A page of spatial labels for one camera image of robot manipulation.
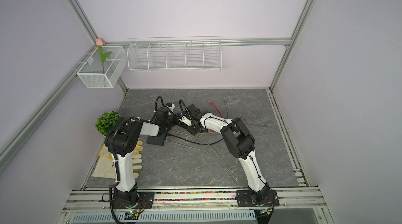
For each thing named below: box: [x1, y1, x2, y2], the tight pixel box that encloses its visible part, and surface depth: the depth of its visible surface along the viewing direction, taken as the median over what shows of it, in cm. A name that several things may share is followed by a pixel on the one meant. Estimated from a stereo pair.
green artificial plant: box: [95, 110, 122, 137], surface depth 85 cm
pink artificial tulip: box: [95, 37, 112, 74], surface depth 92 cm
